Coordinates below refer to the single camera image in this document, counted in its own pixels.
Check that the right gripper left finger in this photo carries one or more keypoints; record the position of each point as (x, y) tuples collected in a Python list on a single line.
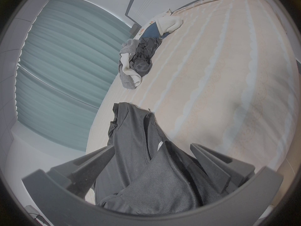
[(94, 168)]

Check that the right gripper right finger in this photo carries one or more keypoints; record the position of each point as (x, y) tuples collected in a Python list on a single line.
[(214, 168)]

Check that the black T-shirt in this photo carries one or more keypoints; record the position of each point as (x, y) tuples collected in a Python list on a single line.
[(145, 168)]

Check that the bed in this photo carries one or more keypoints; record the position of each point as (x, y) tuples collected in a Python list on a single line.
[(223, 79)]

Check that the pile of clothes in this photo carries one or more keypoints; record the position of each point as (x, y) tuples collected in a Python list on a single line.
[(138, 58)]

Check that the blue-green curtain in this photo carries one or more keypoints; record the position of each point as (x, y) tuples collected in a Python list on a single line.
[(70, 43), (54, 107)]

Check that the grey bedside table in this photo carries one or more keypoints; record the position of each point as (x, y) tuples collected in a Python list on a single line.
[(135, 29)]

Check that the white printed pillow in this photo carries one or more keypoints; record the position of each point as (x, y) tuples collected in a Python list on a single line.
[(152, 21)]

